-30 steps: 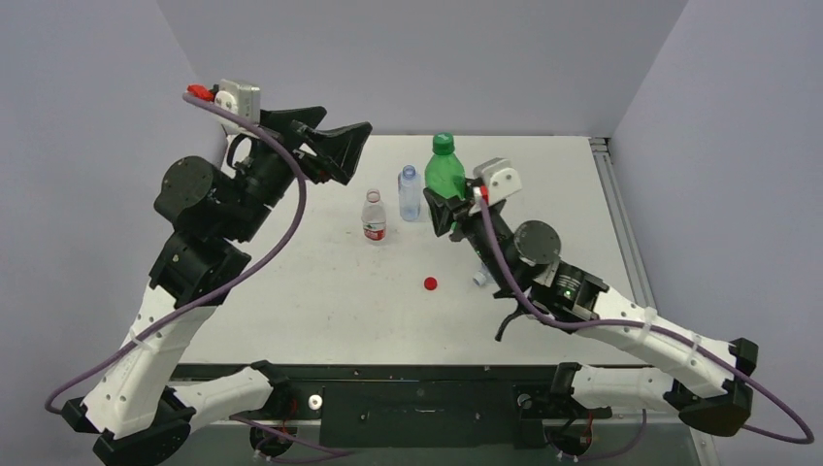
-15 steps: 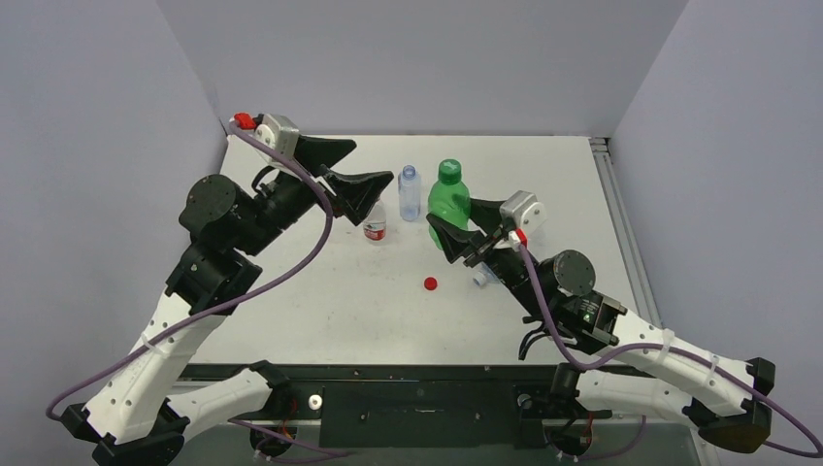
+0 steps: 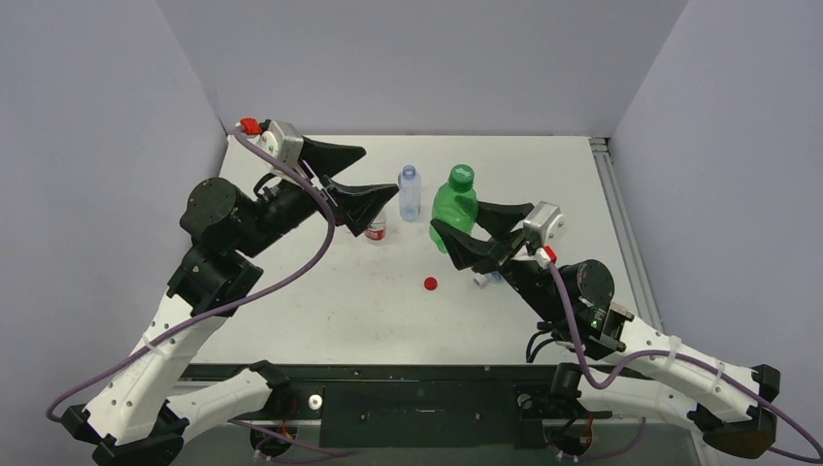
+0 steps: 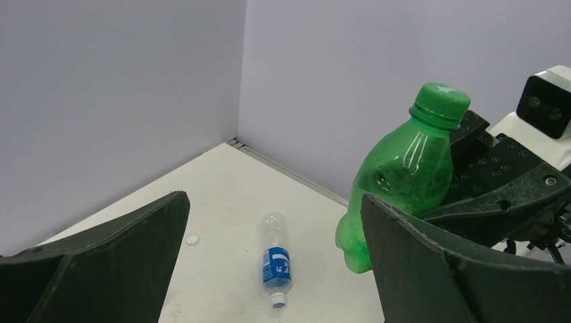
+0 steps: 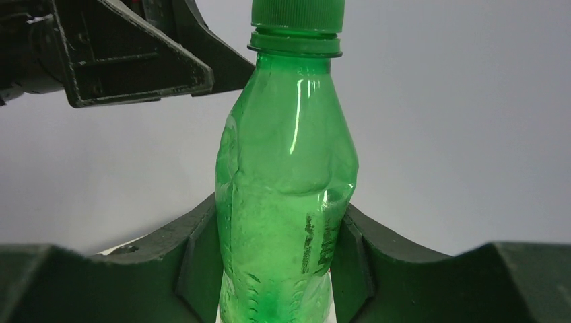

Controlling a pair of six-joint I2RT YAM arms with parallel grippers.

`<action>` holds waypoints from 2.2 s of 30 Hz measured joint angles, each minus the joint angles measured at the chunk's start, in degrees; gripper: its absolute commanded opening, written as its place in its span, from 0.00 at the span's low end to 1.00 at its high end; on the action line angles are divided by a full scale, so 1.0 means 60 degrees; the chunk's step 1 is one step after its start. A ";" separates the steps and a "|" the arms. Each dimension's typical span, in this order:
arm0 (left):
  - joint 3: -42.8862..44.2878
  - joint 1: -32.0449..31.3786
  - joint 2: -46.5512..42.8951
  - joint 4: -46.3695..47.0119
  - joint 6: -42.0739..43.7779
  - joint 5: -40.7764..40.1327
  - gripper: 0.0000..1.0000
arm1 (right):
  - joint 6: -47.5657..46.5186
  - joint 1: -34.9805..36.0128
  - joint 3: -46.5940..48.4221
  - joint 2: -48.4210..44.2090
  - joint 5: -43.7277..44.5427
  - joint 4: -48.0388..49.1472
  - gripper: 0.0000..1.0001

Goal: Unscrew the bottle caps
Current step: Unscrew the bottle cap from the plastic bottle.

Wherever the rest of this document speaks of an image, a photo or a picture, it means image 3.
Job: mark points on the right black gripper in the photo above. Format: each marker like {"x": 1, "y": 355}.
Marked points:
{"x": 506, "y": 247}

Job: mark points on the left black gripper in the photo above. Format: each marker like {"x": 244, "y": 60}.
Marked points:
{"x": 357, "y": 206}

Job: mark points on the blue label small bottle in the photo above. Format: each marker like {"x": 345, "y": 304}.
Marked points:
{"x": 482, "y": 280}

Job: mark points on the green plastic bottle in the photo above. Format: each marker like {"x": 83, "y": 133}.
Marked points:
{"x": 457, "y": 209}

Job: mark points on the red label clear bottle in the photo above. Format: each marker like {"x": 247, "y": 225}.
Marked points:
{"x": 376, "y": 231}

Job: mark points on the clear bluish bottle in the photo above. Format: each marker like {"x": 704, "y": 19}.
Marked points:
{"x": 409, "y": 182}

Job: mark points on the green bottle cap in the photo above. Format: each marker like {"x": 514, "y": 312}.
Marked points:
{"x": 461, "y": 178}

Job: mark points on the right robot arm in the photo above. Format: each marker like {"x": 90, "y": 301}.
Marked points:
{"x": 623, "y": 364}

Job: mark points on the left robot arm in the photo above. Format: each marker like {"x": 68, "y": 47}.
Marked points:
{"x": 135, "y": 419}

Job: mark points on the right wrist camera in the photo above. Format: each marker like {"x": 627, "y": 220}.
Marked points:
{"x": 543, "y": 228}

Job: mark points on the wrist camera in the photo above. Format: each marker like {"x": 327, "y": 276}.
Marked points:
{"x": 543, "y": 228}
{"x": 279, "y": 139}

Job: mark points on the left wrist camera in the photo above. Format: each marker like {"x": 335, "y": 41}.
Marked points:
{"x": 279, "y": 139}

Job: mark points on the aluminium frame rail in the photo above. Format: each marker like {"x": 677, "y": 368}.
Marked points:
{"x": 637, "y": 276}

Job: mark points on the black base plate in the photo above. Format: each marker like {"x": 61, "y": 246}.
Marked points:
{"x": 424, "y": 406}

